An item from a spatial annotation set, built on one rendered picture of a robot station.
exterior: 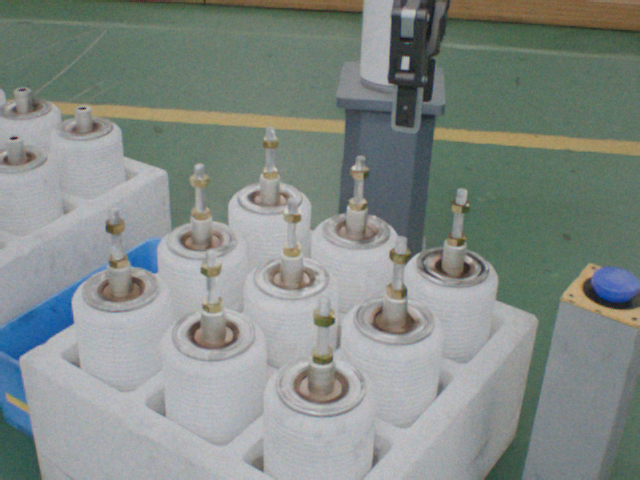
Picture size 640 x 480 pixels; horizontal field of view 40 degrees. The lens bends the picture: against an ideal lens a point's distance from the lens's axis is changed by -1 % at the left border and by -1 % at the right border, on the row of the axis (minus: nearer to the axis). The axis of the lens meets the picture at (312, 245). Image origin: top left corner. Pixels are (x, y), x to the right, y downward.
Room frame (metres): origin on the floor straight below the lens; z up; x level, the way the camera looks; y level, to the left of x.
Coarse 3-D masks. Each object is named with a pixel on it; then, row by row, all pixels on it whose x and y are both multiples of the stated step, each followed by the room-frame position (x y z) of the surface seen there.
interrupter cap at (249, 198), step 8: (256, 184) 0.93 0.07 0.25; (280, 184) 0.93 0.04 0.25; (240, 192) 0.91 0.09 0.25; (248, 192) 0.91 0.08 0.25; (256, 192) 0.91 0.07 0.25; (280, 192) 0.92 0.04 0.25; (288, 192) 0.91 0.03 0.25; (296, 192) 0.91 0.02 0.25; (240, 200) 0.89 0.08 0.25; (248, 200) 0.89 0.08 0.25; (256, 200) 0.90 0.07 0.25; (280, 200) 0.90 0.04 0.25; (248, 208) 0.87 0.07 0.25; (256, 208) 0.87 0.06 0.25; (264, 208) 0.87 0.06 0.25; (272, 208) 0.87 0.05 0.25; (280, 208) 0.87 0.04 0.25
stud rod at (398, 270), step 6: (396, 240) 0.67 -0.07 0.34; (402, 240) 0.67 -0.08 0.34; (396, 246) 0.67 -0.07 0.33; (402, 246) 0.66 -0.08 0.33; (396, 252) 0.67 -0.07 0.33; (402, 252) 0.66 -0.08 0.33; (396, 264) 0.66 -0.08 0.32; (402, 264) 0.66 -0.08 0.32; (396, 270) 0.66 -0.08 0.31; (402, 270) 0.66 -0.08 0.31; (396, 276) 0.66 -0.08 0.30; (402, 276) 0.67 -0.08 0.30; (396, 282) 0.66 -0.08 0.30; (402, 282) 0.67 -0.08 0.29; (396, 288) 0.66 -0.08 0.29
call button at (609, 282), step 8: (600, 272) 0.64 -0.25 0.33; (608, 272) 0.64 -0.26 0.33; (616, 272) 0.64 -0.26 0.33; (624, 272) 0.64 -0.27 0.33; (592, 280) 0.63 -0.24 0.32; (600, 280) 0.63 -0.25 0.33; (608, 280) 0.63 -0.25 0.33; (616, 280) 0.63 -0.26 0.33; (624, 280) 0.63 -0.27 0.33; (632, 280) 0.63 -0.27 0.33; (600, 288) 0.62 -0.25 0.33; (608, 288) 0.62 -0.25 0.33; (616, 288) 0.62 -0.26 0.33; (624, 288) 0.62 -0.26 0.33; (632, 288) 0.62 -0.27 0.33; (600, 296) 0.62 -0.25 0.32; (608, 296) 0.62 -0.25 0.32; (616, 296) 0.61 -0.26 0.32; (624, 296) 0.61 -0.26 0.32; (632, 296) 0.62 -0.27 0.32
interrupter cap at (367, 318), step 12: (372, 300) 0.70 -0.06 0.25; (408, 300) 0.70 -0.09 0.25; (360, 312) 0.68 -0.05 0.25; (372, 312) 0.68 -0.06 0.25; (408, 312) 0.68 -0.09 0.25; (420, 312) 0.68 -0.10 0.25; (360, 324) 0.66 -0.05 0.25; (372, 324) 0.66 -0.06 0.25; (408, 324) 0.66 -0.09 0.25; (420, 324) 0.66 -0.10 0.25; (432, 324) 0.66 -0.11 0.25; (372, 336) 0.64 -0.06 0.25; (384, 336) 0.64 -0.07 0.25; (396, 336) 0.64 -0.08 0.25; (408, 336) 0.64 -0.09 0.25; (420, 336) 0.64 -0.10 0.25
